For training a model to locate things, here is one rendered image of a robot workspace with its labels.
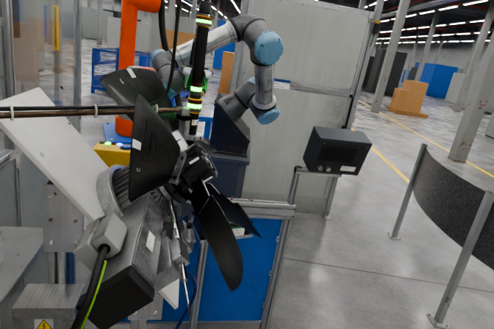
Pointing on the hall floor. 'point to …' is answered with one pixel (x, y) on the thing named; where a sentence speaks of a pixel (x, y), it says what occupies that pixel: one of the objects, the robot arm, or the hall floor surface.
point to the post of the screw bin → (198, 284)
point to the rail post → (276, 274)
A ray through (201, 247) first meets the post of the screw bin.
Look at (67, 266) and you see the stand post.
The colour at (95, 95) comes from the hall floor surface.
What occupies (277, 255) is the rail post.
